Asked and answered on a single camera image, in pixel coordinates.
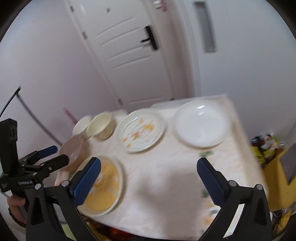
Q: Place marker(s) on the white wardrobe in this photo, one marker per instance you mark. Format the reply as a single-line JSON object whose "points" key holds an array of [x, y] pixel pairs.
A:
{"points": [[245, 49]]}

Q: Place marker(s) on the pink handled broom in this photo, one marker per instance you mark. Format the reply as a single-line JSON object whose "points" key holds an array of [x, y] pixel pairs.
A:
{"points": [[71, 116]]}

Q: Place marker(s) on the white plain plate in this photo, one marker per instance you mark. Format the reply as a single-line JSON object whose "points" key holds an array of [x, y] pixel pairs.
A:
{"points": [[202, 123]]}

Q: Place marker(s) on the yellow patterned deep plate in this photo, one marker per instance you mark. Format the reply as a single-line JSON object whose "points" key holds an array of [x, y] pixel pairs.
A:
{"points": [[106, 190]]}

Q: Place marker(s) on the cream bowl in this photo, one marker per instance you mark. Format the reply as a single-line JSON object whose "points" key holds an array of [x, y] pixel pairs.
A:
{"points": [[101, 126]]}

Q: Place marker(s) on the floral white tablecloth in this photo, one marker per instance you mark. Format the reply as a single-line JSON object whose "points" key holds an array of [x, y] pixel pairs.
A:
{"points": [[163, 195]]}

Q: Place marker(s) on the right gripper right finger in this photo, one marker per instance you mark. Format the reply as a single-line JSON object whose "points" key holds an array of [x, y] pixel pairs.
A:
{"points": [[223, 194]]}

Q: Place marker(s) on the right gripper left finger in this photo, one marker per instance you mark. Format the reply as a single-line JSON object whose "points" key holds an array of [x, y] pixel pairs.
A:
{"points": [[74, 194]]}

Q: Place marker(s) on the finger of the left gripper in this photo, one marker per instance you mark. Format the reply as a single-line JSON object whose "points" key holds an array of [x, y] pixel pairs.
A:
{"points": [[36, 156], [42, 171]]}

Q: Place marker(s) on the yellow stool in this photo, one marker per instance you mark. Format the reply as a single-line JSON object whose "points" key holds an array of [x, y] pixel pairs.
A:
{"points": [[281, 194]]}

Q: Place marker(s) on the left hand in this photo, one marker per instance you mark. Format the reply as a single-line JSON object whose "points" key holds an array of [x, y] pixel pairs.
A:
{"points": [[14, 202]]}

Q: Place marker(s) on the white plate orange pattern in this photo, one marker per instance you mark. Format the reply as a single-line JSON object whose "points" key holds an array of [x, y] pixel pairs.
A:
{"points": [[140, 130]]}

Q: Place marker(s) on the black door handle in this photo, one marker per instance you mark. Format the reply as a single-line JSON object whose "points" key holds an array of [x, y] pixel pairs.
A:
{"points": [[150, 38]]}

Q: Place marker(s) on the small white bowl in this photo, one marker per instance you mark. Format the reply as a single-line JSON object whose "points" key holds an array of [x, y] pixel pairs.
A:
{"points": [[81, 126]]}

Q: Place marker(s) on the white panel door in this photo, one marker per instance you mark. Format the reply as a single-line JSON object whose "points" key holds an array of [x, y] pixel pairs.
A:
{"points": [[136, 74]]}

